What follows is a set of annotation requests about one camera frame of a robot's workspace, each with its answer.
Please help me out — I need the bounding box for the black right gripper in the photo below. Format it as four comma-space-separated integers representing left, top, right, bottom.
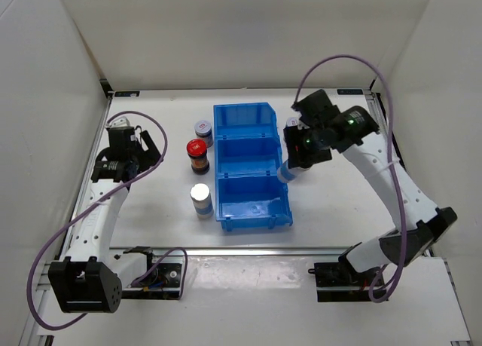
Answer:
282, 124, 332, 170

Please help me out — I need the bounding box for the silver lid peppercorn jar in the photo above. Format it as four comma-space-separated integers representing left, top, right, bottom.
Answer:
277, 160, 310, 184
190, 183, 214, 219

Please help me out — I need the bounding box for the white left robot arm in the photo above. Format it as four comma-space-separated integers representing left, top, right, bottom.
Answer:
48, 126, 161, 313

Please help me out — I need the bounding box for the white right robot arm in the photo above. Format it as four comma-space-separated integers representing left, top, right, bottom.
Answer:
277, 103, 457, 286

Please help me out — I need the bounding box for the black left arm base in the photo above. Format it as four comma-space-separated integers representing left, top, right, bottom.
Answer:
110, 246, 188, 301

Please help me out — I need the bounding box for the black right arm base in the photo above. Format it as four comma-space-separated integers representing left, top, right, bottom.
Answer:
308, 251, 381, 303

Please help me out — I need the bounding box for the white lid dark jar right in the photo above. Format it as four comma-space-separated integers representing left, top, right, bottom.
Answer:
285, 117, 301, 130

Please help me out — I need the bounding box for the white lid dark jar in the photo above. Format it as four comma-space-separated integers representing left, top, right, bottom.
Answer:
194, 120, 213, 148
285, 117, 301, 130

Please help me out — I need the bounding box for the blue far storage bin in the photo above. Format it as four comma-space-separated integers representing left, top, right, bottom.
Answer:
213, 103, 279, 139

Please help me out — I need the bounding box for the blue storage bin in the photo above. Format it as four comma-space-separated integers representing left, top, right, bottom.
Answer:
215, 136, 282, 178
215, 174, 293, 231
213, 103, 279, 139

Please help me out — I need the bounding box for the red lid sauce jar left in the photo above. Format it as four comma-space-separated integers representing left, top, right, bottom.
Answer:
186, 139, 210, 175

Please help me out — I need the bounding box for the blue middle storage bin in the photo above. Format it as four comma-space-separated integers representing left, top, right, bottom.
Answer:
215, 136, 282, 178

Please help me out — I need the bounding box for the blue near storage bin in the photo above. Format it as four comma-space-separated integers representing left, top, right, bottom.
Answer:
215, 174, 293, 231

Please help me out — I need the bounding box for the white lid dark jar left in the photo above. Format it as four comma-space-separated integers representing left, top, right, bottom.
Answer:
194, 120, 213, 148

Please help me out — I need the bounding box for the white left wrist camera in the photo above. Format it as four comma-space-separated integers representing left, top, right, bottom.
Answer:
105, 115, 131, 130

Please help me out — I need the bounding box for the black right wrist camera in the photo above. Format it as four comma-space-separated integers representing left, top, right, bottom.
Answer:
291, 89, 340, 127

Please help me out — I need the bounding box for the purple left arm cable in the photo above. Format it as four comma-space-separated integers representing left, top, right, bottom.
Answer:
29, 111, 188, 329

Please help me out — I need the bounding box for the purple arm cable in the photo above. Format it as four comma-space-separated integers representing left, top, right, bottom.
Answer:
29, 111, 188, 329
294, 54, 407, 304

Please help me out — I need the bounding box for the aluminium table edge rail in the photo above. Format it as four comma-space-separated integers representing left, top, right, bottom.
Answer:
107, 246, 374, 257

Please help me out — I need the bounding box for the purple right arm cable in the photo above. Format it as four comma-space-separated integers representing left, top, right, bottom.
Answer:
294, 54, 407, 304

